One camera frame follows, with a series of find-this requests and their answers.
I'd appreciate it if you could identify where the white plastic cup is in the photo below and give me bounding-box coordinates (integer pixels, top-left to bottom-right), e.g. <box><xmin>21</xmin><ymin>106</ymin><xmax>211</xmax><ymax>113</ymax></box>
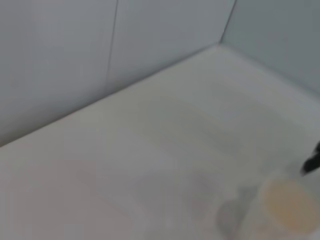
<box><xmin>258</xmin><ymin>173</ymin><xmax>320</xmax><ymax>240</ymax></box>

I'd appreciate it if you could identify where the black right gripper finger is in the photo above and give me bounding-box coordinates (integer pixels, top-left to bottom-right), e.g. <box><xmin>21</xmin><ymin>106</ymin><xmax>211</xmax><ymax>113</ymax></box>
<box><xmin>300</xmin><ymin>141</ymin><xmax>320</xmax><ymax>176</ymax></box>

